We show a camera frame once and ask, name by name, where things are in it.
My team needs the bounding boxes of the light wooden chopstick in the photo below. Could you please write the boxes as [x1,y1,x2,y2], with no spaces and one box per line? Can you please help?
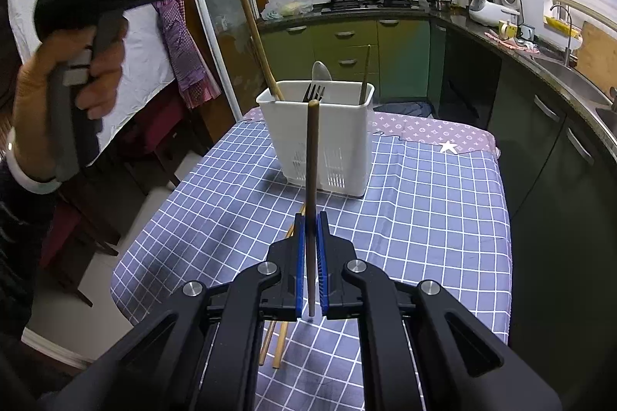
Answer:
[272,205,308,369]

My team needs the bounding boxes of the reddish wooden chopstick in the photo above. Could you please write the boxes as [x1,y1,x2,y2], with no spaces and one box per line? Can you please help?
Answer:
[258,223,303,369]

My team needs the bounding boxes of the dark wooden chopstick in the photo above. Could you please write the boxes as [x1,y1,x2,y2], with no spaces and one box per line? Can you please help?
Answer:
[240,0,285,101]

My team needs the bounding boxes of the brown wooden chopstick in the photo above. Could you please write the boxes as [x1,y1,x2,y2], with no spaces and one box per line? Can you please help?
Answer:
[305,101,319,317]

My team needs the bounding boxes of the light bamboo chopstick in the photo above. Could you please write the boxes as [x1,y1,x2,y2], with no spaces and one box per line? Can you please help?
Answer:
[357,44,371,106]

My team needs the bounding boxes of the person's left hand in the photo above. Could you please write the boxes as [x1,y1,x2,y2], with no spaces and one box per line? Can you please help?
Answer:
[13,20,129,181]

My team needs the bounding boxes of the glass sliding door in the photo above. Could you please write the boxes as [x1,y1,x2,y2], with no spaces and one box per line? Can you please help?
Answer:
[195,0,265,122]

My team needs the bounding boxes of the purple checkered apron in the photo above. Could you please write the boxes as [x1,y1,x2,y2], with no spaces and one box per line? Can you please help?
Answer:
[153,0,221,109]

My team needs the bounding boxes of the blue checkered tablecloth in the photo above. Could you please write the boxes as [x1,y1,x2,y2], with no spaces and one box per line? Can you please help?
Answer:
[110,110,512,410]

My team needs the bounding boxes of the black plastic fork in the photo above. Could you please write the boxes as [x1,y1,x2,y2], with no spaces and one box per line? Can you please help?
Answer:
[302,83,325,103]

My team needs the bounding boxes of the white plastic utensil holder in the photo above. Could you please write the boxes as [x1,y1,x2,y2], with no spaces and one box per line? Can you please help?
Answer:
[256,80,374,197]

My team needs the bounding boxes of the blue floor mat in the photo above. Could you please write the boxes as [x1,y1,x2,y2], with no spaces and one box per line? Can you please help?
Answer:
[374,101,433,118]

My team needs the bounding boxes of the green lower cabinets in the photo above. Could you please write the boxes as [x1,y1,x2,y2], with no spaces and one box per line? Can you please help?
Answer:
[261,19,430,103]

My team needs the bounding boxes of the white rice cooker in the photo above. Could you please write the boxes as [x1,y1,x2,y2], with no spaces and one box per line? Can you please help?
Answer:
[469,0,520,27]

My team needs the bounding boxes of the yellow mug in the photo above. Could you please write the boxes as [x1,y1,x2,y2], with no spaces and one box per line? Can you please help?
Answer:
[498,20,518,40]

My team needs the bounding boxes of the stainless steel sink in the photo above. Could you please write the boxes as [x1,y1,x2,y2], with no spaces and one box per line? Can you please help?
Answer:
[532,57,616,136]

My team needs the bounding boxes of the wooden cutting board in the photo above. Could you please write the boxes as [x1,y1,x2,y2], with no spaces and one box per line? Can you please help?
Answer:
[576,22,617,97]

